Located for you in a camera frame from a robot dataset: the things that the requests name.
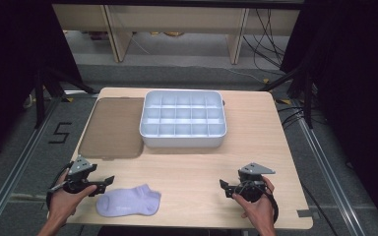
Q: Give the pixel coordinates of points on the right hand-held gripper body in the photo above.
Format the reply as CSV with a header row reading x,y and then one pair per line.
x,y
252,178

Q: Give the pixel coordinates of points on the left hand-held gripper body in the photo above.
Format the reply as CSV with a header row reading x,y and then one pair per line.
x,y
78,167

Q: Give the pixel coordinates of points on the light purple ankle sock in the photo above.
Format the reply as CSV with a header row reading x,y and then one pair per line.
x,y
128,203

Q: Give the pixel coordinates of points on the white divided storage box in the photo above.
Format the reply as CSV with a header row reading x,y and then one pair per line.
x,y
182,139

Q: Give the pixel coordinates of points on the person's right hand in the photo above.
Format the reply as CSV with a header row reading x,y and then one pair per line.
x,y
262,209

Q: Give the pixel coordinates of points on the person's left hand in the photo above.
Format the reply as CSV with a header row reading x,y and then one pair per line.
x,y
60,205

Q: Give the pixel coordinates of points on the translucent brown flat lid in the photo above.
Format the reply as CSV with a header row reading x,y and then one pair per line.
x,y
111,131

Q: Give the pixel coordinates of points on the grey tape strip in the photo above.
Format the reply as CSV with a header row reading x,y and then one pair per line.
x,y
308,213

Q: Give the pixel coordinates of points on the black metal stand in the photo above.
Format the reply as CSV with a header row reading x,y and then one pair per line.
x,y
40,98
307,98

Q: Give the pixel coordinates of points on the black curtain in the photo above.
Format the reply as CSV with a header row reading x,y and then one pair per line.
x,y
13,65
357,82

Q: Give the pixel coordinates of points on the beige background desk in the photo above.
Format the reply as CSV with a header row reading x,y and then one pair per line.
x,y
177,16

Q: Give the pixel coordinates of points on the aluminium floor rail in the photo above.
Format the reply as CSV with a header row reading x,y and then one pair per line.
x,y
328,170
16,167

